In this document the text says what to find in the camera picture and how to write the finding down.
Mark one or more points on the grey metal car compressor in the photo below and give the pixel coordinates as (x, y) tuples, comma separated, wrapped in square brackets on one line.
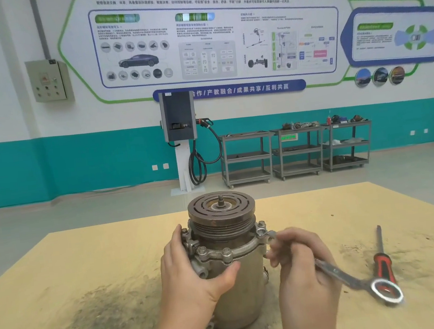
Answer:
[(223, 217)]

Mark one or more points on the beige electrical control box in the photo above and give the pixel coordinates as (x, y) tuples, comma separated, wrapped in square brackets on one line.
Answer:
[(49, 80)]

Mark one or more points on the person's right thumb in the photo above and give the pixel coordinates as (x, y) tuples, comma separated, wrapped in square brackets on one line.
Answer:
[(276, 257)]

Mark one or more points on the grey car charging unit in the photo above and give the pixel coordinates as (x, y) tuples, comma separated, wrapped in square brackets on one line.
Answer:
[(177, 116)]

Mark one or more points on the white cloth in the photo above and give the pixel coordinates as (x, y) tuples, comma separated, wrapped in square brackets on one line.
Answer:
[(342, 141)]

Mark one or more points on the person's right forearm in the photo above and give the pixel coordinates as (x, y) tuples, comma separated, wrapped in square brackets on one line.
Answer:
[(312, 326)]

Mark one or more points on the large green framed info board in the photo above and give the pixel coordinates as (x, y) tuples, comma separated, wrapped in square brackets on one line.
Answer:
[(205, 33)]

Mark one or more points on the grey metal shelf cart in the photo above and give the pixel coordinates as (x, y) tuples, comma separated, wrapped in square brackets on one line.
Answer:
[(296, 150), (245, 157), (347, 145)]

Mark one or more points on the person's left thumb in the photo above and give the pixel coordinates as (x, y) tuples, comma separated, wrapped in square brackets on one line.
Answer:
[(226, 277)]

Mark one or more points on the pile of dark car parts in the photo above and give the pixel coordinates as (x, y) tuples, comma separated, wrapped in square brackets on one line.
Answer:
[(347, 118)]

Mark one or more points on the white charger stand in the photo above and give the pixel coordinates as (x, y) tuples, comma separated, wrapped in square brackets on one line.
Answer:
[(182, 166)]

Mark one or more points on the small blue framed info board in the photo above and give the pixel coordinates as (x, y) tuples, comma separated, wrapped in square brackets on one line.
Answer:
[(394, 34)]

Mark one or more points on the silver combination wrench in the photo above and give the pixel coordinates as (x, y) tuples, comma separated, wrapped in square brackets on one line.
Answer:
[(347, 279)]

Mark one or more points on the person's right hand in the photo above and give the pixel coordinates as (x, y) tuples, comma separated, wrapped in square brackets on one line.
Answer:
[(302, 282)]

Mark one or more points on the person's left hand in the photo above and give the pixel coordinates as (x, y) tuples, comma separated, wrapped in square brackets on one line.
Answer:
[(188, 280)]

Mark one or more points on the grey wall conduit pipe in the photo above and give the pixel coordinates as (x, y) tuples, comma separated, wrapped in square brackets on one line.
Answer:
[(40, 26)]

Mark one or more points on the pile of rusty car parts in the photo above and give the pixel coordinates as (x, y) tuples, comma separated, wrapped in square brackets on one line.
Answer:
[(299, 125)]

